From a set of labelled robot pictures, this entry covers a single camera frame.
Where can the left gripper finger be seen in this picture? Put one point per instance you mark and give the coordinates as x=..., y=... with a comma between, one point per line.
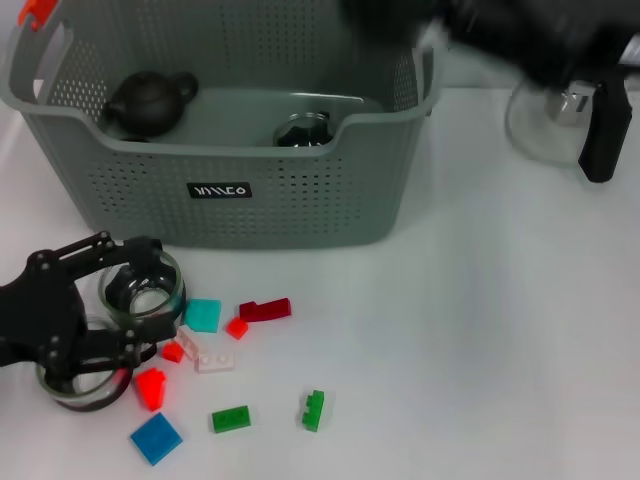
x=145, y=255
x=150, y=332

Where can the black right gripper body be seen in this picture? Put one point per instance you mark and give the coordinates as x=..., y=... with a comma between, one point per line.
x=530, y=35

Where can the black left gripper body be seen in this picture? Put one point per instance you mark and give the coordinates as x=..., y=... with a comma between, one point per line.
x=40, y=320

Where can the large red toy brick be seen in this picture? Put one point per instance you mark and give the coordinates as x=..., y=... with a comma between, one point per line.
x=151, y=390

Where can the green stepped toy brick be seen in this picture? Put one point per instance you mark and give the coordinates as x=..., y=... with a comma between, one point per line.
x=312, y=412

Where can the grey perforated storage basket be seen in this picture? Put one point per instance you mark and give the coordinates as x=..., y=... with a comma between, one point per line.
x=250, y=220

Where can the small red toy brick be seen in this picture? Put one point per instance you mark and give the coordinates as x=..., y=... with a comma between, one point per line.
x=172, y=352
x=236, y=328

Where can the teal square toy plate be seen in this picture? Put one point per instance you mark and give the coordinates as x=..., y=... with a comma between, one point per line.
x=202, y=316

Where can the blue square toy plate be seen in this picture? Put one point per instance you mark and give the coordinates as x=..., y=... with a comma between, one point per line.
x=155, y=441

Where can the dark red toy brick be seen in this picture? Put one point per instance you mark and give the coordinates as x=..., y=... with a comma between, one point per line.
x=265, y=310

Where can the green rectangular toy brick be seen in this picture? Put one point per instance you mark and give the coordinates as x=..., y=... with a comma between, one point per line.
x=230, y=419

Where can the black clay teapot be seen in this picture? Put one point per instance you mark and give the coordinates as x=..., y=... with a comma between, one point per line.
x=145, y=105

